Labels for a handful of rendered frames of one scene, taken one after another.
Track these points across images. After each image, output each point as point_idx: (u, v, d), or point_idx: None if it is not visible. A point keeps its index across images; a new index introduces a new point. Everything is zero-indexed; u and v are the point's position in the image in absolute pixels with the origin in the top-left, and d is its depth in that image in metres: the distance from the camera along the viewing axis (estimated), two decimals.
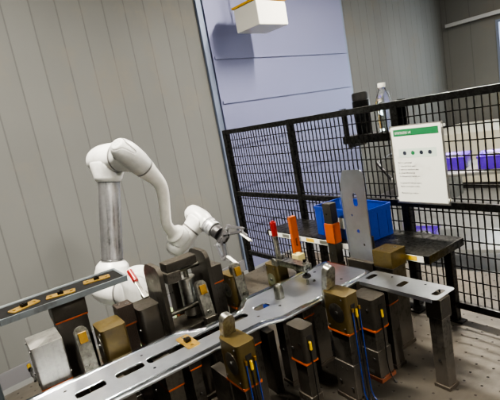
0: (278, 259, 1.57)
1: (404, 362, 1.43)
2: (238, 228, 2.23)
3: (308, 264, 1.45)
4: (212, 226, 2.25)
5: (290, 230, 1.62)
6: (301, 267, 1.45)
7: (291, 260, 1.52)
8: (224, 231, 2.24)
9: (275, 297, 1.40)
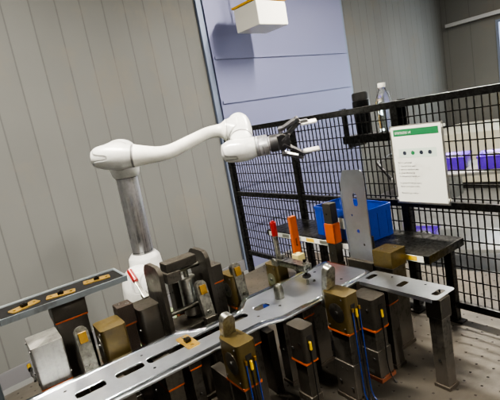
0: (278, 259, 1.57)
1: (404, 362, 1.43)
2: (291, 121, 1.84)
3: (308, 264, 1.45)
4: (268, 145, 1.85)
5: (290, 230, 1.62)
6: (301, 267, 1.45)
7: (291, 260, 1.52)
8: (281, 137, 1.86)
9: (275, 297, 1.40)
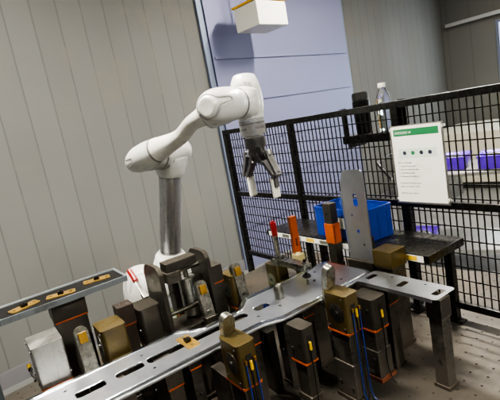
0: (278, 259, 1.57)
1: (404, 362, 1.43)
2: (275, 167, 1.45)
3: (308, 264, 1.45)
4: (248, 136, 1.46)
5: (290, 230, 1.62)
6: (301, 267, 1.45)
7: (291, 260, 1.52)
8: (259, 153, 1.47)
9: (275, 297, 1.40)
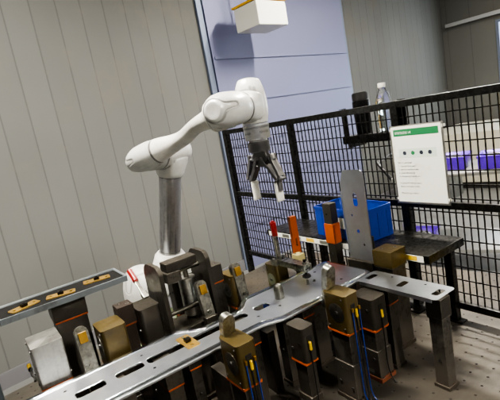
0: (278, 259, 1.57)
1: (404, 362, 1.43)
2: (279, 171, 1.46)
3: (308, 264, 1.45)
4: (251, 140, 1.47)
5: (290, 230, 1.62)
6: (301, 267, 1.45)
7: (291, 260, 1.52)
8: (263, 157, 1.48)
9: (275, 297, 1.40)
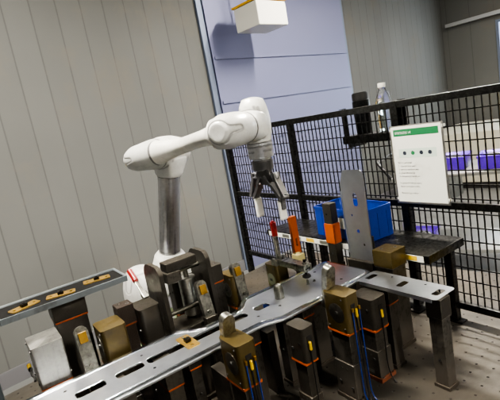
0: (278, 259, 1.57)
1: (404, 362, 1.43)
2: (282, 190, 1.47)
3: (308, 264, 1.45)
4: (255, 159, 1.48)
5: (290, 230, 1.62)
6: (301, 267, 1.45)
7: (291, 260, 1.52)
8: (267, 175, 1.50)
9: (275, 297, 1.40)
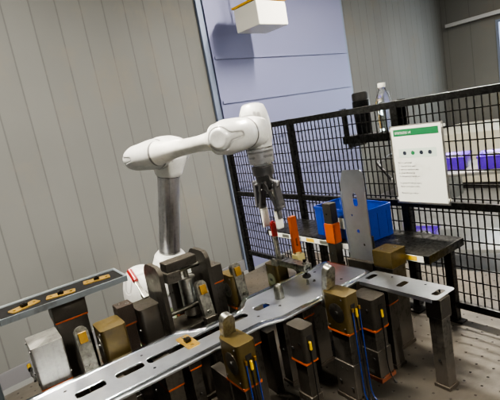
0: (278, 259, 1.57)
1: (404, 362, 1.43)
2: (280, 198, 1.50)
3: (308, 264, 1.45)
4: (256, 165, 1.48)
5: (290, 230, 1.62)
6: (301, 267, 1.45)
7: (291, 260, 1.52)
8: (267, 181, 1.50)
9: (275, 297, 1.40)
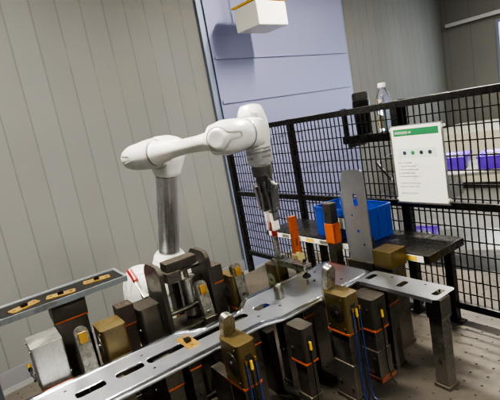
0: (278, 259, 1.57)
1: (404, 362, 1.43)
2: (276, 199, 1.51)
3: (308, 264, 1.45)
4: (255, 165, 1.49)
5: (290, 230, 1.62)
6: (301, 267, 1.45)
7: (291, 260, 1.52)
8: (266, 181, 1.50)
9: (275, 297, 1.40)
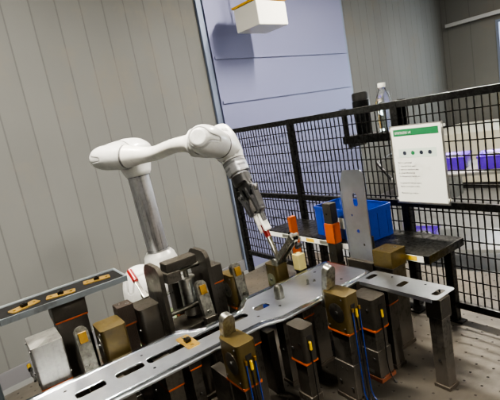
0: None
1: (404, 362, 1.43)
2: (260, 200, 1.60)
3: (294, 233, 1.47)
4: (232, 174, 1.62)
5: (290, 230, 1.62)
6: (289, 238, 1.47)
7: None
8: (246, 186, 1.61)
9: (275, 297, 1.40)
